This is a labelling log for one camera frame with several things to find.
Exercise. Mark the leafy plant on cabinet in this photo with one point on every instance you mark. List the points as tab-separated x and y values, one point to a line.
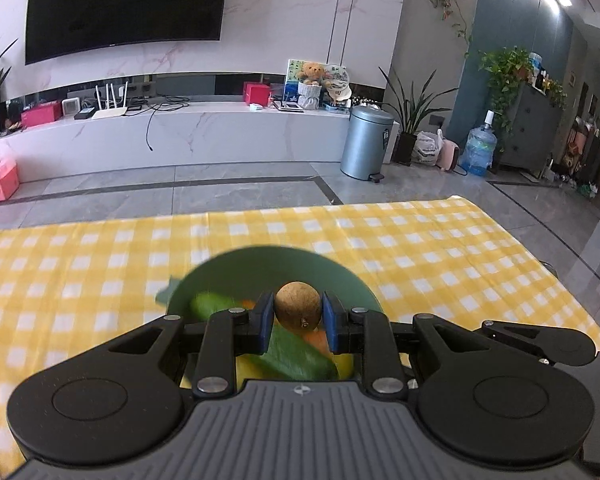
505	70

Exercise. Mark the white wifi router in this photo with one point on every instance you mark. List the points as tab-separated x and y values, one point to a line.
111	110

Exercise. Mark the blue water jug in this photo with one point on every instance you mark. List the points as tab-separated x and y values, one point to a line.
477	152

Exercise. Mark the pink small heater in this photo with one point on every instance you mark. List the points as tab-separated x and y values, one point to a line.
449	155

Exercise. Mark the colourful picture board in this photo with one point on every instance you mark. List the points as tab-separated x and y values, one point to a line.
292	75

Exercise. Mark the pile of toys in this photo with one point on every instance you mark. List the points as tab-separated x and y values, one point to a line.
582	155

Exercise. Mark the white plastic bag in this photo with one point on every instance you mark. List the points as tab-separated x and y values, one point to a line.
426	149

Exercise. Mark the flat tablet device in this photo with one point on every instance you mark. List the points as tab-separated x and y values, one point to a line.
287	106

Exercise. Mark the silver pedal trash can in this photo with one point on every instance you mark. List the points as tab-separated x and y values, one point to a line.
366	145

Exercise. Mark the brown teddy bear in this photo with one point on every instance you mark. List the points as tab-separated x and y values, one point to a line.
311	72

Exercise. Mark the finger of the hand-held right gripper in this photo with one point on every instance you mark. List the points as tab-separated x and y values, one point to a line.
540	342

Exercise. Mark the small white device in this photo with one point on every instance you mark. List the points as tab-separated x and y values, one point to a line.
72	109

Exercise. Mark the grey drawer cabinet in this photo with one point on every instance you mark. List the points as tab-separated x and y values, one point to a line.
530	130

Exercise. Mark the brown longan fruit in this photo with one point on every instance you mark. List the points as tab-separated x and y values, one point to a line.
298	306

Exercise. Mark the white woven basket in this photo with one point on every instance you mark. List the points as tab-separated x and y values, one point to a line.
310	96

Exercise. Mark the pink flat box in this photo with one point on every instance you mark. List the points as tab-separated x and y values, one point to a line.
41	115

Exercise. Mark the small black box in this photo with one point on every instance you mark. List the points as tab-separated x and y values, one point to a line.
85	114

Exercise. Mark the hanging vine plant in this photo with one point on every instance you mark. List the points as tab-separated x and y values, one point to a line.
445	5

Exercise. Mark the stack of hats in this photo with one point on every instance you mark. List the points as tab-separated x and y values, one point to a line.
339	85

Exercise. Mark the long-leaf potted plant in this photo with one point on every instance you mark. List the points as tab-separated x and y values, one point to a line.
410	120

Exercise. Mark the green cucumber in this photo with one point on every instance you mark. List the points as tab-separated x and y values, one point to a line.
295	356

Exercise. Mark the green plastic bowl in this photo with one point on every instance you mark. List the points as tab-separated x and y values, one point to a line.
240	272

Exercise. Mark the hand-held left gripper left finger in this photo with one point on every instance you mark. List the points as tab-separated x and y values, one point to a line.
263	322

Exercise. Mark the yellow checkered tablecloth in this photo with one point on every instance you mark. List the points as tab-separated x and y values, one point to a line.
430	260

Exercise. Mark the red gift box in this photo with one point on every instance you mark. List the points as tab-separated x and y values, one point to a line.
257	94

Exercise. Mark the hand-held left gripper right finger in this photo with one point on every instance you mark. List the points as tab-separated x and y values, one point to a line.
331	325

